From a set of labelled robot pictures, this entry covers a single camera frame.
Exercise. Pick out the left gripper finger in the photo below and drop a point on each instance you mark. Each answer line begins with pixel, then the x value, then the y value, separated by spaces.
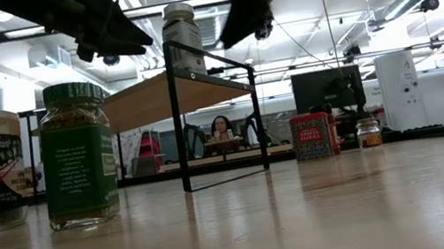
pixel 107 49
pixel 126 30

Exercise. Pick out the green oregano jar green lid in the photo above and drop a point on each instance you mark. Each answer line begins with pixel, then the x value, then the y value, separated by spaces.
pixel 78 174

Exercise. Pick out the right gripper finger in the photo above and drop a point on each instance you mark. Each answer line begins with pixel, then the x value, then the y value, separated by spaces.
pixel 257 9
pixel 235 24

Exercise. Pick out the red paprika spice tin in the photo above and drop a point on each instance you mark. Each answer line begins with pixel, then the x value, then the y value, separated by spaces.
pixel 311 137

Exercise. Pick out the small glass spice jar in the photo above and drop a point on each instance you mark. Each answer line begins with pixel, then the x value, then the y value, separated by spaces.
pixel 369 137

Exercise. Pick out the tall spice jar white lid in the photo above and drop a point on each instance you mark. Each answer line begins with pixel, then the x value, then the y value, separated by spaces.
pixel 185 32

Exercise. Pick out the black background robot arm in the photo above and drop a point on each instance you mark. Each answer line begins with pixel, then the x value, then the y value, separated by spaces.
pixel 256 128
pixel 192 136

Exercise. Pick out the person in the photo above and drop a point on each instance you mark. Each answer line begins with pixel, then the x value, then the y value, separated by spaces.
pixel 220 124

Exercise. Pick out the small wooden spice shelf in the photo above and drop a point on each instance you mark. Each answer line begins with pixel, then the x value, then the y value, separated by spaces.
pixel 221 144

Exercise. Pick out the red tool case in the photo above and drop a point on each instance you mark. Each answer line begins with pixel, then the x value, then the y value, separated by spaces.
pixel 149 147

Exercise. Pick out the black computer monitor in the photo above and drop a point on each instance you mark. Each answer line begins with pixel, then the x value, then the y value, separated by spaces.
pixel 315 92

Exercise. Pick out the white pillar cabinet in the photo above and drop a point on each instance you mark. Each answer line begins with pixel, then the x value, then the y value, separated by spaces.
pixel 399 114

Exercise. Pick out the black table frame rail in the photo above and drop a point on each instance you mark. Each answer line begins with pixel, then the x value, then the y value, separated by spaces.
pixel 429 134

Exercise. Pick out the wooden shelf riser black frame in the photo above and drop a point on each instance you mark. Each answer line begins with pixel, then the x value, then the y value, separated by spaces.
pixel 147 102

